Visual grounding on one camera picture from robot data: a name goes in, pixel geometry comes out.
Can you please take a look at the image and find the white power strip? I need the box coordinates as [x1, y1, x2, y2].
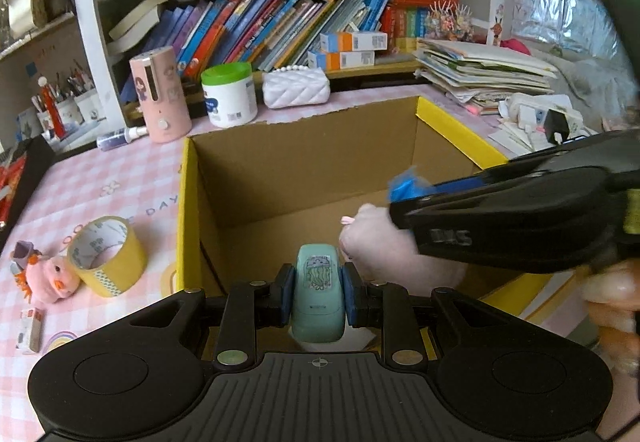
[499, 94, 585, 146]

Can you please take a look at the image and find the black plug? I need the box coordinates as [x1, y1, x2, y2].
[543, 109, 567, 143]

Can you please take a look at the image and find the colourful paper craft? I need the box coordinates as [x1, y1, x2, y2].
[425, 2, 474, 42]

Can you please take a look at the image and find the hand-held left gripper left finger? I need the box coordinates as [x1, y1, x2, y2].
[125, 263, 297, 371]

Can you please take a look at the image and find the teal handheld device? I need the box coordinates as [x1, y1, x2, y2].
[291, 243, 347, 344]

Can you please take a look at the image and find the pink humidifier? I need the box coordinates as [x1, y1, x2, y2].
[129, 47, 193, 144]

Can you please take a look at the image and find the red foil packet bundle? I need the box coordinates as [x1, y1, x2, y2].
[0, 156, 27, 224]

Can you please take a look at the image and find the orange white small box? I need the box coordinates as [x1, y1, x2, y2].
[320, 32, 389, 54]
[307, 50, 376, 71]

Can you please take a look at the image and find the black electronic keyboard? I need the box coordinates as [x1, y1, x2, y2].
[0, 137, 57, 244]

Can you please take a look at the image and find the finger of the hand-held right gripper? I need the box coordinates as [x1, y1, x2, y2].
[389, 161, 514, 229]

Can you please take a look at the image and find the large pink plush toy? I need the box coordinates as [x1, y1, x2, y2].
[339, 203, 472, 299]

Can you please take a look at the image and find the person's right hand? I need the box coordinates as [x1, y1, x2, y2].
[580, 258, 640, 441]

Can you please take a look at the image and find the red boxed book set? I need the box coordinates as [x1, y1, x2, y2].
[385, 0, 460, 54]

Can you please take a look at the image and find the white jar green lid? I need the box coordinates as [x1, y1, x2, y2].
[201, 62, 259, 129]

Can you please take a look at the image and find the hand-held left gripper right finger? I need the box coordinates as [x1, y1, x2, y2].
[341, 263, 512, 371]

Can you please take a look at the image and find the white glue tube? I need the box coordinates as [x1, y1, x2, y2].
[97, 125, 148, 152]

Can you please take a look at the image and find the purple grey toy truck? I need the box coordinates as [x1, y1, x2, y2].
[10, 242, 42, 276]

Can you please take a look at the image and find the white quilted pouch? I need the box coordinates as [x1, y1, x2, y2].
[262, 66, 331, 109]

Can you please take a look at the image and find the stack of papers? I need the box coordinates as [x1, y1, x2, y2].
[412, 38, 562, 116]

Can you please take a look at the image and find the thick white book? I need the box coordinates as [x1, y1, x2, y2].
[107, 0, 171, 56]

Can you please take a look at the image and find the yellow cardboard box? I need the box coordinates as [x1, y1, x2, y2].
[176, 96, 553, 359]

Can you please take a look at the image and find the yellow tape roll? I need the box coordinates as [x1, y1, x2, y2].
[66, 217, 148, 298]

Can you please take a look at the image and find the pink chick plush toy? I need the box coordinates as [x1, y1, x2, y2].
[12, 254, 81, 306]

